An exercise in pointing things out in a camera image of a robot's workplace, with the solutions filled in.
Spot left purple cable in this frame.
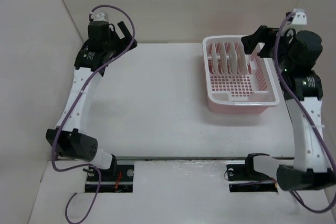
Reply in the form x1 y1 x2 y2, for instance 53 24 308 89
51 4 136 224

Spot green red rimmed plate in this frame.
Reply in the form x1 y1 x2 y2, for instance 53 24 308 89
237 42 247 75

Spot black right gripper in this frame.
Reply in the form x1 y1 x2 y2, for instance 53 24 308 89
243 25 300 71

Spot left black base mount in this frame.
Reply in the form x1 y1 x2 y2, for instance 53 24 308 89
83 160 135 193

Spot orange sunburst plate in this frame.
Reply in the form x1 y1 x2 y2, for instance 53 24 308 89
211 43 219 74
229 42 238 75

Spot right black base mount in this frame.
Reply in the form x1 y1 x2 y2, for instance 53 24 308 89
224 162 278 193

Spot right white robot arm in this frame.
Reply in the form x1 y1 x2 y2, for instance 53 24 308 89
241 9 335 191

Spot pink plastic dish rack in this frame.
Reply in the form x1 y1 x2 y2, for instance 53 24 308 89
202 35 279 114

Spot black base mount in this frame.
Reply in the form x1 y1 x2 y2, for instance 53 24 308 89
224 162 278 193
83 160 135 193

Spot white plate flower outline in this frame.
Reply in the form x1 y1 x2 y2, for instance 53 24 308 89
219 43 228 75

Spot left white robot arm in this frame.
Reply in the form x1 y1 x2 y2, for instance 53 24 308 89
46 12 137 180

